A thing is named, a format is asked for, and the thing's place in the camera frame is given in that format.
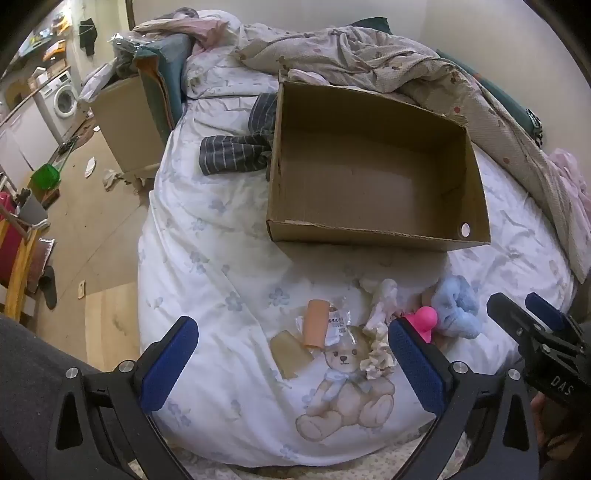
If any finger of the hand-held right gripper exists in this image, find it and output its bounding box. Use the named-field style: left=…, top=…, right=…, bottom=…
left=525, top=292, right=583, bottom=340
left=486, top=292, right=543, bottom=356

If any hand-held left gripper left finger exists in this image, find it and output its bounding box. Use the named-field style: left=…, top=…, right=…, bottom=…
left=46, top=316, right=200, bottom=480

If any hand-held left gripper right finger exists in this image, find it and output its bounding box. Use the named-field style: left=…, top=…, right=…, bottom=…
left=388, top=316, right=541, bottom=480

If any cream ruffled scrunchie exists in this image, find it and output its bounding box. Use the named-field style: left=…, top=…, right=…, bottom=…
left=360, top=325, right=395, bottom=381

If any pink rubber duck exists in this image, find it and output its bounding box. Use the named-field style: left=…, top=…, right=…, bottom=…
left=401, top=307, right=438, bottom=344

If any light blue fluffy scrunchie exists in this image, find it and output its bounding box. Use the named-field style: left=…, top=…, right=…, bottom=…
left=431, top=274, right=483, bottom=340

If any white fluffy scrunchie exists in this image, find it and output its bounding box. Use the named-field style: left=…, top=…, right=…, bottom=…
left=360, top=277, right=400, bottom=335

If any clear plastic packet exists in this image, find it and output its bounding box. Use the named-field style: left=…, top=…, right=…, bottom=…
left=295, top=299, right=354, bottom=349

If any person's right hand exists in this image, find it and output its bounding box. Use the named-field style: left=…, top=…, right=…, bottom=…
left=530, top=394, right=571, bottom=462

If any white floral cloth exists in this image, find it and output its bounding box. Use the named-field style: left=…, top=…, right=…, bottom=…
left=137, top=69, right=575, bottom=467

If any pink cloth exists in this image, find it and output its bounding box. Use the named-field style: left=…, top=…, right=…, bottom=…
left=549, top=148, right=591, bottom=232

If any dark slipper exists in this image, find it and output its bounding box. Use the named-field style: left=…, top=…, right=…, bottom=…
left=39, top=267, right=58, bottom=310

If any wooden chair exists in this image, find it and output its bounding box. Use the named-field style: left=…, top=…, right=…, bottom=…
left=0, top=217, right=42, bottom=324

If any pink bag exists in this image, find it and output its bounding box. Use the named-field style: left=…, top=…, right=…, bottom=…
left=0, top=191, right=28, bottom=282

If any teal bed headboard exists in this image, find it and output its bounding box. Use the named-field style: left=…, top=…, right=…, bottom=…
left=434, top=46, right=546, bottom=148

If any grey striped cloth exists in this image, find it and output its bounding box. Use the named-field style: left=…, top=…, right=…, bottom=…
left=199, top=92, right=280, bottom=176

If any tall cardboard box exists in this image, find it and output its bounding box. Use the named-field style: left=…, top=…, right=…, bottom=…
left=90, top=76, right=167, bottom=185

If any white cabinet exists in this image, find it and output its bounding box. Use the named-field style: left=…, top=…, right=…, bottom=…
left=0, top=99, right=61, bottom=176

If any white washing machine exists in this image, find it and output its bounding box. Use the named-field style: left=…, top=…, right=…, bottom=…
left=39, top=71, right=81, bottom=118

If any beige floral quilt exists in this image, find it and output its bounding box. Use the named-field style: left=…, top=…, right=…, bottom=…
left=233, top=25, right=591, bottom=282

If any teal pillow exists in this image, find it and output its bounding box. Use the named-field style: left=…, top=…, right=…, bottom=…
left=134, top=34, right=195, bottom=134

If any pink blanket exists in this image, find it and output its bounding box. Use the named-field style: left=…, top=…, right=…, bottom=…
left=134, top=16, right=232, bottom=47

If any dark hanging garment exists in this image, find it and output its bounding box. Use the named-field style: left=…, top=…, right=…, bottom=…
left=78, top=18, right=98, bottom=56

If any cluttered wall shelf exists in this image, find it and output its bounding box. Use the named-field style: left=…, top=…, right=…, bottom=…
left=18, top=9, right=75, bottom=65

